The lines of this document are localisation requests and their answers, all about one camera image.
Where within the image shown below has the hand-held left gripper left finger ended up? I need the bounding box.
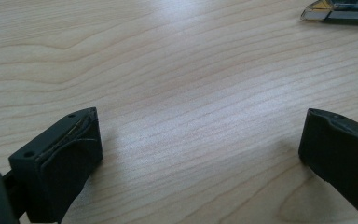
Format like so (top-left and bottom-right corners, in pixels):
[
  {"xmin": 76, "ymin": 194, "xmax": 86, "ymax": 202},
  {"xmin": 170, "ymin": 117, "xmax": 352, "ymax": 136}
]
[{"xmin": 8, "ymin": 106, "xmax": 104, "ymax": 224}]

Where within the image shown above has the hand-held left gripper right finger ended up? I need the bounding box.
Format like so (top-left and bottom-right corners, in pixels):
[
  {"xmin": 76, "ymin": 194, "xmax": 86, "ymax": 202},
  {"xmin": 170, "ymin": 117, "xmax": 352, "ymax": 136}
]
[{"xmin": 298, "ymin": 107, "xmax": 358, "ymax": 224}]

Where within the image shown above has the grey correction tape dispenser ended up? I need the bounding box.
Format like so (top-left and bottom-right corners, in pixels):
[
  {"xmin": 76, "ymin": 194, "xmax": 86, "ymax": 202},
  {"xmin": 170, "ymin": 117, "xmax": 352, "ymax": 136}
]
[{"xmin": 300, "ymin": 0, "xmax": 358, "ymax": 26}]

